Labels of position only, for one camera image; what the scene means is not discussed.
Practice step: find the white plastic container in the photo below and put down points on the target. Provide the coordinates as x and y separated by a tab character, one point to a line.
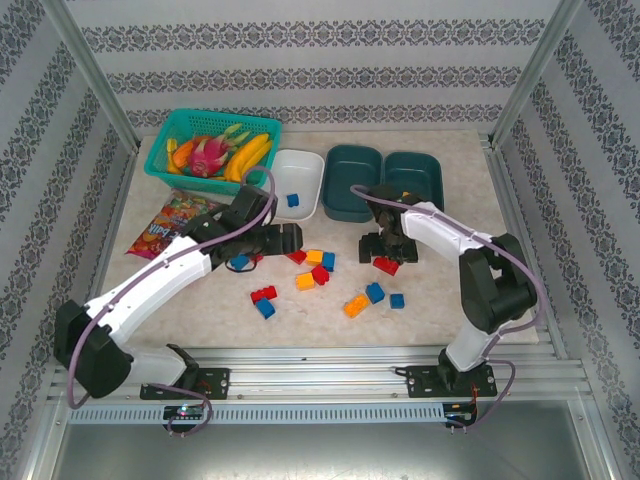
300	170

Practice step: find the long orange lego brick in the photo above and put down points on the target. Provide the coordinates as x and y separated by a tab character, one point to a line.
356	305

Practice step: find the large yellow toy banana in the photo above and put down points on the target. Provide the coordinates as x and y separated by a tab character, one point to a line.
242	160

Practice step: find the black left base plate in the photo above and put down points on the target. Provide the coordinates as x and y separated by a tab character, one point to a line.
217	382

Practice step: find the aluminium frame post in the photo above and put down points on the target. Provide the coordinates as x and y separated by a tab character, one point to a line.
537	70
85	70

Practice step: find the orange toy fruit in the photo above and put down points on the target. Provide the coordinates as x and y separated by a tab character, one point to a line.
181	152

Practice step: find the left small circuit board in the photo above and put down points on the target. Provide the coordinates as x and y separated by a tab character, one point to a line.
185	412

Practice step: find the aluminium side rail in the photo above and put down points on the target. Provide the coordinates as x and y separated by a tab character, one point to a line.
115	210

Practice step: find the aluminium rail beam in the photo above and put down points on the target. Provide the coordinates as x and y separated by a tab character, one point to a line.
320	372

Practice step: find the small circuit board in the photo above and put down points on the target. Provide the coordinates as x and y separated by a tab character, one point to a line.
460	414
185	412

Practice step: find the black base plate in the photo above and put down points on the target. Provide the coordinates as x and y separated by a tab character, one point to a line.
217	382
420	382

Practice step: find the teal plastic mesh basket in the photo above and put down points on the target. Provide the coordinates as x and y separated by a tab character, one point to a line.
165	135

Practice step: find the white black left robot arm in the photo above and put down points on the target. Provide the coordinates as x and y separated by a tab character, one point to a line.
150	280

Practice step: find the colourful candy bag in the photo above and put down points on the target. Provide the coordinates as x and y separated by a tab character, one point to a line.
160	225

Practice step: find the long red lego brick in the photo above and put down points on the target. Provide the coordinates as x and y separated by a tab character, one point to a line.
297	256
263	294

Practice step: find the right small circuit board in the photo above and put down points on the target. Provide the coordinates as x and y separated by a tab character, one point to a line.
460	414

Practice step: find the small yellow toy banana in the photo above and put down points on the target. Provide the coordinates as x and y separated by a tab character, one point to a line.
264	151

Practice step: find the blue lego brick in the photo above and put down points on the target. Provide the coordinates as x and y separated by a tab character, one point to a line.
328	261
375	292
397	300
240	261
292	200
266	308

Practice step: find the dark teal plastic container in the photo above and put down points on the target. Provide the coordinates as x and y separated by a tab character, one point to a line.
420	175
350	170

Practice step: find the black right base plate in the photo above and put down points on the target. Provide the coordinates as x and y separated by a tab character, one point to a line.
420	382

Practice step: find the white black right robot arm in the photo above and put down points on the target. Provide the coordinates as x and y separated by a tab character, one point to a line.
435	232

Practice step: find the pink toy dragon fruit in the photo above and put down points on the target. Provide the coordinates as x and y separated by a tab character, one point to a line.
205	155

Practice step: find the small yellow toy fruit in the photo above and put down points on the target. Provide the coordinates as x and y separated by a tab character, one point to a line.
171	146

